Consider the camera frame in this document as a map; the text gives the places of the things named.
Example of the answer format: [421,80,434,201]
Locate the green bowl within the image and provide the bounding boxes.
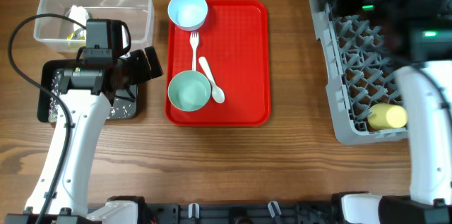
[167,70,211,112]

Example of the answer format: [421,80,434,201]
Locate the white plastic spoon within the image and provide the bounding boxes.
[198,57,225,104]

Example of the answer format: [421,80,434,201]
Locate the light blue bowl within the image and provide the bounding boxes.
[167,0,208,32]

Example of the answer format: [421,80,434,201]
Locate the yellow snack wrapper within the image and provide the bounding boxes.
[66,28,86,41]

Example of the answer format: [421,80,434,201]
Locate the white tissue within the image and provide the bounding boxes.
[67,5,90,26]

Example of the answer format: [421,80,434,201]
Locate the yellow plastic cup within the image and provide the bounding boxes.
[367,103,408,130]

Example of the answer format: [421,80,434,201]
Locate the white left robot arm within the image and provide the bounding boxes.
[5,19,162,223]

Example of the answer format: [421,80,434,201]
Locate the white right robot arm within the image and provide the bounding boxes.
[309,0,451,223]

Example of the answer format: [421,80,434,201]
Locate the black food waste bin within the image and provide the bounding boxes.
[37,59,138,123]

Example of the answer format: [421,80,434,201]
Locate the clear plastic waste bin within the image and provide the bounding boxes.
[34,0,155,52]

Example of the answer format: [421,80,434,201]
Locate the grey dishwasher rack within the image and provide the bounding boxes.
[309,0,408,145]

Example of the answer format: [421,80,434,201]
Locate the white rice grains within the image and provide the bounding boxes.
[38,69,138,123]

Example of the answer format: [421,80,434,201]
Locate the white plastic fork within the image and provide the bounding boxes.
[189,31,199,71]

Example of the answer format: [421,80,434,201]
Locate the red plastic tray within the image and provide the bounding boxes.
[165,0,271,126]

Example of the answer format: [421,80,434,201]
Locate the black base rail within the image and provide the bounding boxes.
[148,201,345,224]

